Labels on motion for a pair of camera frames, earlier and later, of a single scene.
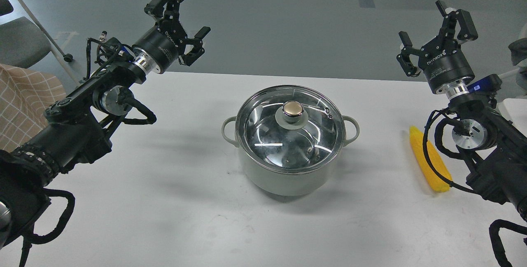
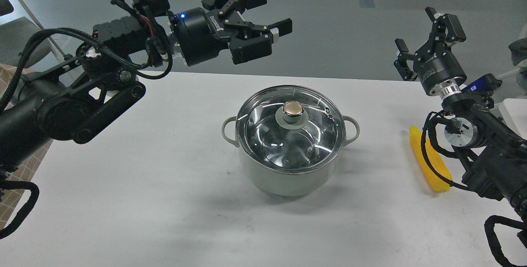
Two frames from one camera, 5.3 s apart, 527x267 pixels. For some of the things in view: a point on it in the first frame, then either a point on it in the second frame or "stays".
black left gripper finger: (189, 58) to (248, 42)
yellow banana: (430, 179) stays
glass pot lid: (290, 129) stays
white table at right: (515, 110) stays
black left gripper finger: (155, 6) to (228, 3)
